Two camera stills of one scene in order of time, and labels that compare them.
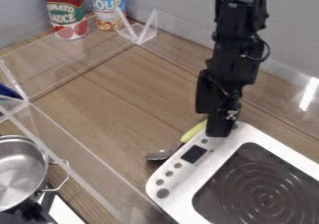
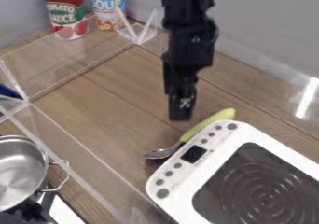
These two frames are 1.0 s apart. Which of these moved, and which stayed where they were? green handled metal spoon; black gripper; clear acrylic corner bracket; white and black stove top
Moved: black gripper
Stayed: clear acrylic corner bracket; green handled metal spoon; white and black stove top
